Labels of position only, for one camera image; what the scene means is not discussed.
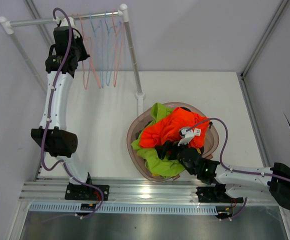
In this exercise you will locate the yellow shorts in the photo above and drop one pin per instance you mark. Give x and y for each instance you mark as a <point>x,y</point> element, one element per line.
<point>198,150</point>

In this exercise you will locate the aluminium corner frame profile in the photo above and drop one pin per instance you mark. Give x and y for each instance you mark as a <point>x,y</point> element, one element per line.
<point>266,35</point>

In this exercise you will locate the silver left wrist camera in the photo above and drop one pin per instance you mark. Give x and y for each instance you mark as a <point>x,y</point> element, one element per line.
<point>64,22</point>

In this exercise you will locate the metal clothes rack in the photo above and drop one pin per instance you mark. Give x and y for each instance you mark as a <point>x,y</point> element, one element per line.
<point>8,27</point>

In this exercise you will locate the white slotted cable duct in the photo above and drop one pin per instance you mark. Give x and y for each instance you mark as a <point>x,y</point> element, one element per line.
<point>124,208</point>

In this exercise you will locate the lime green shorts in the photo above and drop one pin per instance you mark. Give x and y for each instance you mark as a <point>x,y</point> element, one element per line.
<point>146,152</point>

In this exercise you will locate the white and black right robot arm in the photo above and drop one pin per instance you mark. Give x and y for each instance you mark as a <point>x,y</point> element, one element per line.
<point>224,182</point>

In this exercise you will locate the pink hanger of green shorts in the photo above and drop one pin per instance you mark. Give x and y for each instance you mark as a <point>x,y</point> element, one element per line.
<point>93,69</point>

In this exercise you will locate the blue hanger of olive shorts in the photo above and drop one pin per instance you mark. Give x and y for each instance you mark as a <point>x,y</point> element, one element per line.
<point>113,31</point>

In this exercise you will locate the aluminium mounting rail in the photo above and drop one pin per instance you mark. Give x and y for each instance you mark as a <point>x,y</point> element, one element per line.
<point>121,191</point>

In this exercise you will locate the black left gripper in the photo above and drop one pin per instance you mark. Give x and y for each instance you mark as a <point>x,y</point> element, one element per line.
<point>85,55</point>

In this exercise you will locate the pink hanger of navy shorts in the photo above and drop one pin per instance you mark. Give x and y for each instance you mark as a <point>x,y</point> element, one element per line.
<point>118,55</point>

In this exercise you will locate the orange shorts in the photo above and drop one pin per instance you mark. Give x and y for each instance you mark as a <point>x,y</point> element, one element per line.
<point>167,124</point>

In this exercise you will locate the pink hanger of orange shorts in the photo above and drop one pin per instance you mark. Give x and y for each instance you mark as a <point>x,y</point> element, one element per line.
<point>85,64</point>

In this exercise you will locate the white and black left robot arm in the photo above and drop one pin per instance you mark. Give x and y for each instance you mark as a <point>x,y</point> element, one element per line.
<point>58,145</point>

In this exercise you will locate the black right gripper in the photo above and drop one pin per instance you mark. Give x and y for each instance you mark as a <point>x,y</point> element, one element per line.
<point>161,154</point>

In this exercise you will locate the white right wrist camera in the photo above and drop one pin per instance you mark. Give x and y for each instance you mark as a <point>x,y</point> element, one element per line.
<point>187,135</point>

